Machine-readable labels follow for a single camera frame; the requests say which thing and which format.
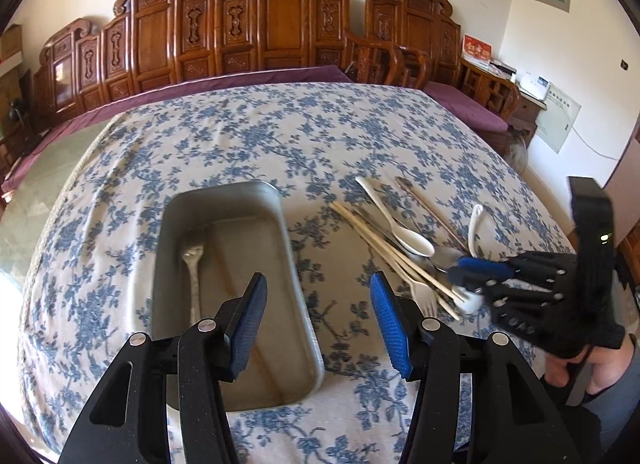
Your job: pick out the light wooden chopstick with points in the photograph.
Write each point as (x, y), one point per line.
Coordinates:
(380, 248)
(400, 264)
(370, 228)

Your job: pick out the grey trousers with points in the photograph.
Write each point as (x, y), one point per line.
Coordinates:
(615, 419)

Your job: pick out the white ceramic spoon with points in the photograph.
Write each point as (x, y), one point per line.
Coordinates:
(475, 229)
(417, 243)

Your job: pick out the grey fluffy duster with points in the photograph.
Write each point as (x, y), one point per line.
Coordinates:
(516, 151)

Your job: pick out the white wall distribution box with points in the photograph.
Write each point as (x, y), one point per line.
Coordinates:
(560, 118)

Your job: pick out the person's right hand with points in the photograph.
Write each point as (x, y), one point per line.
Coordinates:
(615, 364)

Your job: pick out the wooden side table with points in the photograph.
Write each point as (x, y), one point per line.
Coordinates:
(525, 111)

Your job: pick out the blue floral tablecloth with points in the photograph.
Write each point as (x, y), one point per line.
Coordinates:
(280, 143)

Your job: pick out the cardboard box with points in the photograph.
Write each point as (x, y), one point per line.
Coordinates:
(11, 41)

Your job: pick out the white plastic fork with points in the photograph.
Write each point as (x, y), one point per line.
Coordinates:
(425, 296)

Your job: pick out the metal spoon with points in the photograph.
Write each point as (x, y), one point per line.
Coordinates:
(446, 259)

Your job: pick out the stack of papers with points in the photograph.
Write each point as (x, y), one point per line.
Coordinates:
(502, 67)

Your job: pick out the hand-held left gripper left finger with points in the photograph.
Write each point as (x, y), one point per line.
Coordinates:
(247, 324)

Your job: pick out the wooden armchair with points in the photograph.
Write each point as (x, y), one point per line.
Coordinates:
(380, 61)

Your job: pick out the rectangular metal tray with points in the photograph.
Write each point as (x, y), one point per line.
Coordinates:
(250, 244)

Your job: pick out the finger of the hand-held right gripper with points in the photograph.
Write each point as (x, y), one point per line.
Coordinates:
(535, 316)
(482, 270)

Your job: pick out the short purple seat cushion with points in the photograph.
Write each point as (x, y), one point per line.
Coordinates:
(465, 103)

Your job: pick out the white desk device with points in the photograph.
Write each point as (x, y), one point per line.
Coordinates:
(535, 84)

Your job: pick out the wooden sofa armrest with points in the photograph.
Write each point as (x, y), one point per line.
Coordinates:
(492, 86)

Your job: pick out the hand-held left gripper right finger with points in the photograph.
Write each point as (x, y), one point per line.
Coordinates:
(392, 324)

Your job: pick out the carved wooden sofa back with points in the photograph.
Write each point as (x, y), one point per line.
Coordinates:
(420, 28)
(282, 23)
(150, 38)

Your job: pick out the red box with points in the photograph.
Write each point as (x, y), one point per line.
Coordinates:
(477, 51)

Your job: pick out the brown chopstick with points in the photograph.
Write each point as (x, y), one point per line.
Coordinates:
(425, 206)
(437, 214)

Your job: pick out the metal fork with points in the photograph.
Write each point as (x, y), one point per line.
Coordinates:
(192, 284)

